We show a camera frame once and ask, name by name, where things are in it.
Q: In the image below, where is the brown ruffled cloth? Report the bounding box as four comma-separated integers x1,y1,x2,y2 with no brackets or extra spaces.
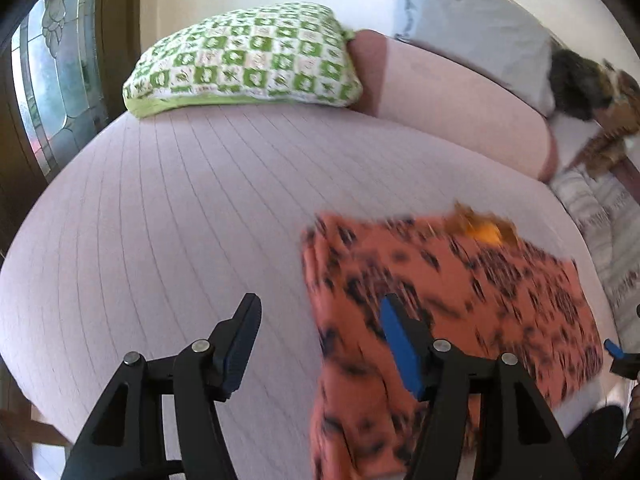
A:
582,60,640,176

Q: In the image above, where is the green checked pillow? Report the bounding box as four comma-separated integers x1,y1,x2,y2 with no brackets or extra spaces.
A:
122,2,363,120

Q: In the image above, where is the orange floral long-sleeve shirt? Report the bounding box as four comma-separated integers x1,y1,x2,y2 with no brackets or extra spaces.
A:
300,202,606,480

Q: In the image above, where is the pink quilted bed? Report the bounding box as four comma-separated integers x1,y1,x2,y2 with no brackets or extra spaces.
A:
0,105,621,480

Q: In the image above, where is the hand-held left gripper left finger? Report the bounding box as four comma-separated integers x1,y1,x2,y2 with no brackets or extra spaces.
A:
60,292,263,480

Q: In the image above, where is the striped grey blanket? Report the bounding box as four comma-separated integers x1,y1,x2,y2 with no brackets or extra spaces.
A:
550,165,640,341

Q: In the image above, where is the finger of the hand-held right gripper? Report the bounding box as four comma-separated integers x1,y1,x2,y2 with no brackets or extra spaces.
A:
603,339,640,378

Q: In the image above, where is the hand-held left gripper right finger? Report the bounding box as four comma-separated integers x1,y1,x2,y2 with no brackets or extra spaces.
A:
380,294,583,480

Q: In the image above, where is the grey pillow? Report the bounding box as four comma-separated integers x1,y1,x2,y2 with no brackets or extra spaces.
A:
392,0,558,116

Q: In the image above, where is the stained glass window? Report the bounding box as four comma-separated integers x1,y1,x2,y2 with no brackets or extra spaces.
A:
10,0,108,181

